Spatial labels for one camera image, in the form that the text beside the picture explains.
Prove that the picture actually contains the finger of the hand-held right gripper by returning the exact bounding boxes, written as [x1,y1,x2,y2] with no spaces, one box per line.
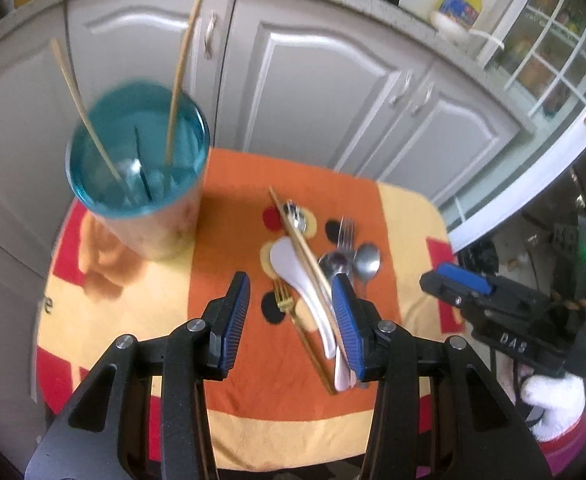
[434,261,494,297]
[419,270,482,311]

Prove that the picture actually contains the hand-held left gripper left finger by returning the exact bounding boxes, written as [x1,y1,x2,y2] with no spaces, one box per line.
[23,271,251,480]

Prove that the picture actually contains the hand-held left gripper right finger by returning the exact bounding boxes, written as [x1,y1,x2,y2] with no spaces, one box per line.
[330,272,554,480]

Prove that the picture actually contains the gold fork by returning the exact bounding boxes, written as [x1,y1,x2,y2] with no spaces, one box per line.
[272,279,336,396]

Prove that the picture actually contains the white ceramic spoon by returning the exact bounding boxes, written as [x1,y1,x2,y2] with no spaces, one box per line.
[334,345,357,392]
[269,236,338,360]

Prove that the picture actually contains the silver fork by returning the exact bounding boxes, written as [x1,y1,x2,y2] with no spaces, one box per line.
[336,216,358,261]

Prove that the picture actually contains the small metal spoon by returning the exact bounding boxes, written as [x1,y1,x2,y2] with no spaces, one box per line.
[283,200,308,233]

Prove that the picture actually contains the teal plastic cup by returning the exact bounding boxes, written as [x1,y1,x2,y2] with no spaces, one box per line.
[66,79,211,262]

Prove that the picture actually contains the black utensil handle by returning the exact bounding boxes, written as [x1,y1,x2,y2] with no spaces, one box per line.
[133,126,154,197]

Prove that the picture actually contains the person's right forearm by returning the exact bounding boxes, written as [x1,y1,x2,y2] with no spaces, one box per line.
[540,417,586,473]

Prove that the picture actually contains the person's right hand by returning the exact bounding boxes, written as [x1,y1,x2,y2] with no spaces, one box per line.
[520,373,586,442]

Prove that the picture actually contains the orange printed cloth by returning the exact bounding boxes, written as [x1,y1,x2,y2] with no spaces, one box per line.
[36,147,466,473]

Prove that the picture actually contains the white bowl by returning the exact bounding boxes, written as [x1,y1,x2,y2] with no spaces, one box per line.
[429,10,471,43]

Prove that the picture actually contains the white glass-paned door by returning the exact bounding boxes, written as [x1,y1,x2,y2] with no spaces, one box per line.
[478,0,586,121]

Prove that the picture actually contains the yellow oil bottle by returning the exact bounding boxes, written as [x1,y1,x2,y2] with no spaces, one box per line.
[438,0,484,28]

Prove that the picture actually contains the metal cabinet handle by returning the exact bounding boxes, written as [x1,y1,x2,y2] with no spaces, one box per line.
[389,71,415,107]
[413,82,435,113]
[204,11,219,59]

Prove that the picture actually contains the white spoon handle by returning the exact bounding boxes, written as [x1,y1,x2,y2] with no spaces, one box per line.
[468,30,504,51]

